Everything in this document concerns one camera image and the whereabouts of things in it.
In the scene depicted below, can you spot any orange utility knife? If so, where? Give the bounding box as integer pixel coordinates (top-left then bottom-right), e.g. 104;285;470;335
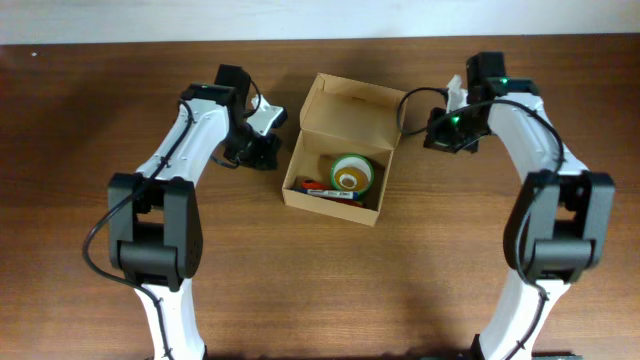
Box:
301;179;364;208

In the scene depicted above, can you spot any green tape roll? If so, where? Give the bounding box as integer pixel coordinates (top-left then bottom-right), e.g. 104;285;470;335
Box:
330;154;374;195

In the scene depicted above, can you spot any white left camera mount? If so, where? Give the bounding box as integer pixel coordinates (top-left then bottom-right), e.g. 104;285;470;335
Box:
247;95;288;136

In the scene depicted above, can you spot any blue white marker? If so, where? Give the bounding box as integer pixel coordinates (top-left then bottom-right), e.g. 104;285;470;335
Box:
296;189;359;201

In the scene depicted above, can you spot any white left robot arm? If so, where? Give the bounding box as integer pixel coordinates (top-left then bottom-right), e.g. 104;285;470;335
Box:
104;64;287;359

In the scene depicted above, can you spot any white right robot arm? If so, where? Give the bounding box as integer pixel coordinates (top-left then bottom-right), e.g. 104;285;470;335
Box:
424;52;615;360

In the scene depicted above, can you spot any small yellow tape roll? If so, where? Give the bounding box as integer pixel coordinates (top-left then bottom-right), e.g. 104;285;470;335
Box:
334;167;370;192

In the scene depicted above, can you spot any brown cardboard box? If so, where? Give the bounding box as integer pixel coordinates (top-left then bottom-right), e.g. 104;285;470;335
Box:
282;73;405;226

